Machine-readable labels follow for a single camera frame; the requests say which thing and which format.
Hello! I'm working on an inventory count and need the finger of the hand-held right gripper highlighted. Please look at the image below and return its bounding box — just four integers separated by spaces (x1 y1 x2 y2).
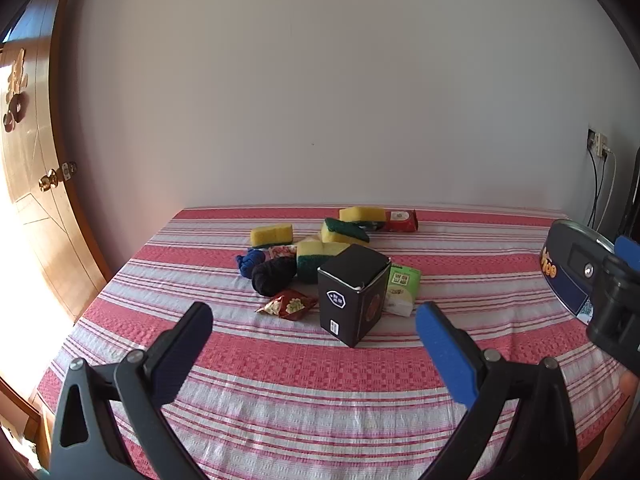
614 235 640 272

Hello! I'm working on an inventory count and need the blue sock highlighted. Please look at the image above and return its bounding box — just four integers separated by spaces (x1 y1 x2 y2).
235 249 267 278

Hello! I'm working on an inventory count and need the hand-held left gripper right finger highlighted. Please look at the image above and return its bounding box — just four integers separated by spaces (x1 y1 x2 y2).
416 301 581 480

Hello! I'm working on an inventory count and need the black cardboard box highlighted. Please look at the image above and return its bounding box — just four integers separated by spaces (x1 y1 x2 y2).
317 243 392 349

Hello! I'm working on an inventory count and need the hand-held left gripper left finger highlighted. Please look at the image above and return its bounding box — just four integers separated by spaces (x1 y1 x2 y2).
50 301 214 480

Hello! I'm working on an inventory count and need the brass door knob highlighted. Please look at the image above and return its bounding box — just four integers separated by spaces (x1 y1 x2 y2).
39 161 78 192

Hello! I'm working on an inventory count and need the black cable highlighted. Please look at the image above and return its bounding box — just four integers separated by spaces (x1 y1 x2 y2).
595 156 607 228
586 149 601 228

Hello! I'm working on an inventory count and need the person's right hand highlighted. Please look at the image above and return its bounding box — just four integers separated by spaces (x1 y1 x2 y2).
619 370 640 412

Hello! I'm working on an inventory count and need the golden door ornament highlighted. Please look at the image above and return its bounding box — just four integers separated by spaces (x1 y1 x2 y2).
2 49 28 133

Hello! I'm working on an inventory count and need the green tissue pack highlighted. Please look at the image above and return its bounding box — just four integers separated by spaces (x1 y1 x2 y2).
384 263 422 318

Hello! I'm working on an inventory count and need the yellow green scouring sponge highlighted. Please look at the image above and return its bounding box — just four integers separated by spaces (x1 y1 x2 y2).
250 223 294 249
320 217 371 246
339 206 387 225
296 241 351 279

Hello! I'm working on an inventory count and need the light wooden door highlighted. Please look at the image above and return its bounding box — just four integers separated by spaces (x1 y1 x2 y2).
0 35 83 322

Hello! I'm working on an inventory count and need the red snack packet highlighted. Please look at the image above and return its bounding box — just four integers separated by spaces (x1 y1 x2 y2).
255 289 319 320

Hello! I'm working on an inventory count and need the round blue metal tin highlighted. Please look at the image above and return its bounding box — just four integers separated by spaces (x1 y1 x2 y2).
540 218 617 332

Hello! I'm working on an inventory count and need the wooden desk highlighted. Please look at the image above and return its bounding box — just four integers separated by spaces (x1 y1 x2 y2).
0 375 56 471

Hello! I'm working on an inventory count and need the white cable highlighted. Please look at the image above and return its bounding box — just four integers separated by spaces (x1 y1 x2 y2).
600 150 617 232

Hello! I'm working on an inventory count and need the red cardboard box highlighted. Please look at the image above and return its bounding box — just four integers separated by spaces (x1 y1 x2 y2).
378 209 419 233

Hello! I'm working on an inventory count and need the black sock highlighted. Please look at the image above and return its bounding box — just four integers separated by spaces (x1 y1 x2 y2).
251 256 298 297

